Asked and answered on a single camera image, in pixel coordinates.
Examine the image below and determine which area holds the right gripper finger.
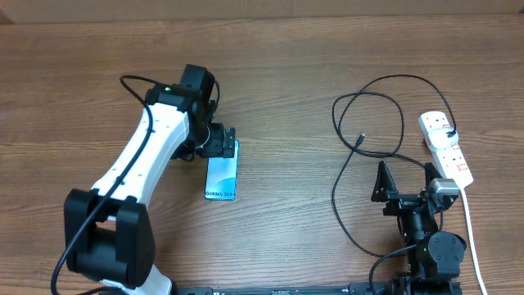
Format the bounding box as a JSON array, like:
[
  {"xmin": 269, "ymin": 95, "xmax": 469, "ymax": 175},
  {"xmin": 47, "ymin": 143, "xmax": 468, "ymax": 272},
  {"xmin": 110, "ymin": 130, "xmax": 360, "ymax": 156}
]
[
  {"xmin": 423, "ymin": 162, "xmax": 441, "ymax": 191},
  {"xmin": 371, "ymin": 161, "xmax": 398, "ymax": 202}
]

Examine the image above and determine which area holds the Galaxy smartphone blue screen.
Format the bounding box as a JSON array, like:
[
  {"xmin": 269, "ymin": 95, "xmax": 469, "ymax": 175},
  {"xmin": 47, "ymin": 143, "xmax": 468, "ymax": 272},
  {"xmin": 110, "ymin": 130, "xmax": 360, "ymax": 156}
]
[{"xmin": 205, "ymin": 140, "xmax": 240, "ymax": 201}]

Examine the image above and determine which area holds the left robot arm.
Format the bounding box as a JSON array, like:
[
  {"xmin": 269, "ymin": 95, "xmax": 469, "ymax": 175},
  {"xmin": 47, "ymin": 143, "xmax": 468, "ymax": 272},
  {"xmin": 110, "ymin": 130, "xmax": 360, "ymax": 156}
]
[{"xmin": 51, "ymin": 64, "xmax": 240, "ymax": 294}]

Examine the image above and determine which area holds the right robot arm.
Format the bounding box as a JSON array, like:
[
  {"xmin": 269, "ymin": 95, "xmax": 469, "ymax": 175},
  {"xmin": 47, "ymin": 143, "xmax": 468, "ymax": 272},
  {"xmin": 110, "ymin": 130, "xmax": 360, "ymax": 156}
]
[{"xmin": 368, "ymin": 161, "xmax": 467, "ymax": 294}]

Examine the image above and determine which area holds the white charger adapter plug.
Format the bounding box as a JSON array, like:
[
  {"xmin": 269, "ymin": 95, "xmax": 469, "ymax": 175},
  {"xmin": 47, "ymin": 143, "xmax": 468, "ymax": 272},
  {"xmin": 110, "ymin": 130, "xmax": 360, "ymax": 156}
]
[{"xmin": 425, "ymin": 126, "xmax": 459, "ymax": 152}]

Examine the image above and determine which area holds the white power strip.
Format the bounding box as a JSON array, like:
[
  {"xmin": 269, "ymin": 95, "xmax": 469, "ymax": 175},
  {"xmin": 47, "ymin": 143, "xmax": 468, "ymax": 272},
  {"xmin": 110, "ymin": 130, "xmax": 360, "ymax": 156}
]
[{"xmin": 418, "ymin": 111, "xmax": 473, "ymax": 189}]

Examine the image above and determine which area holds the white power strip cord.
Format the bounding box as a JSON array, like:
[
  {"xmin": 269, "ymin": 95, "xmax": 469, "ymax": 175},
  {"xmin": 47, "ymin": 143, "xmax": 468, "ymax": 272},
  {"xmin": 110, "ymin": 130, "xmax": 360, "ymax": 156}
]
[{"xmin": 458, "ymin": 186, "xmax": 488, "ymax": 295}]

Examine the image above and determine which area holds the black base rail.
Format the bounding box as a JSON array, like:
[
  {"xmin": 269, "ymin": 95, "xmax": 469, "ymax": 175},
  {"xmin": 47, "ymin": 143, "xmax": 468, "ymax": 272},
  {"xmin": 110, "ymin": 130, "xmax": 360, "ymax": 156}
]
[{"xmin": 171, "ymin": 280, "xmax": 463, "ymax": 295}]

